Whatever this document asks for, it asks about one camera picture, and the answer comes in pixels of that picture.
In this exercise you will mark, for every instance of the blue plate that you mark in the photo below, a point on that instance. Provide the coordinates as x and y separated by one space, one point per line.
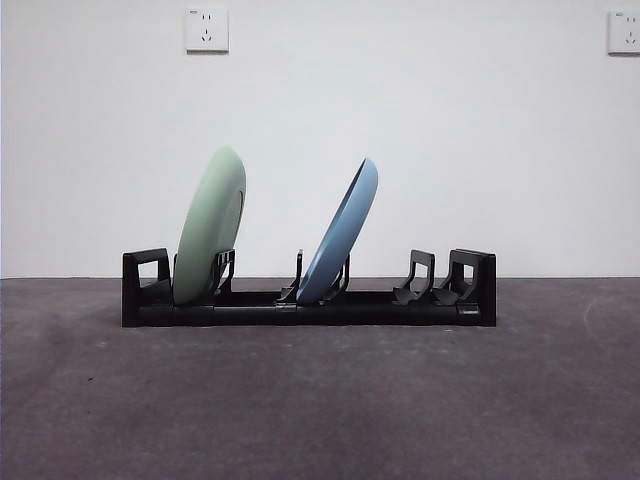
340 235

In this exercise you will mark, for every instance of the pale green plate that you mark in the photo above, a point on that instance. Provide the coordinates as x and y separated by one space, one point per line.
210 225

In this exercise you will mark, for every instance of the black plate rack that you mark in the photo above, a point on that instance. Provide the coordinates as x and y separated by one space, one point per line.
380 315

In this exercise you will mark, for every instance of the white wall socket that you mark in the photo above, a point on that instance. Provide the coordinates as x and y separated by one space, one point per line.
625 32
207 30

